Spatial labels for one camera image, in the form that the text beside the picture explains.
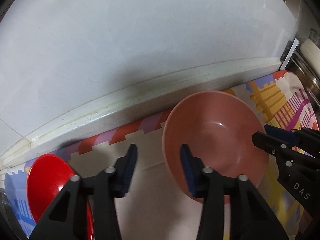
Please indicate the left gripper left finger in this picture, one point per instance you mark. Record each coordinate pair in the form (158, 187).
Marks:
(110, 183)

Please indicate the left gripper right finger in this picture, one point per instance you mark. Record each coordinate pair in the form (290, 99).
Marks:
(251, 216)

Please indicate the red black bowl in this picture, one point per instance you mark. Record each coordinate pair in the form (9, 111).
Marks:
(58, 201)

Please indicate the pink bowl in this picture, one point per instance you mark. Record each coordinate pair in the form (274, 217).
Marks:
(218, 129)

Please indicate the white pot rack shelf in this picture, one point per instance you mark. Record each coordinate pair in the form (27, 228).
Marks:
(308, 74)

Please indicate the cream enamel pot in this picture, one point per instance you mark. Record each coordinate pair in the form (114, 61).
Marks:
(310, 51)

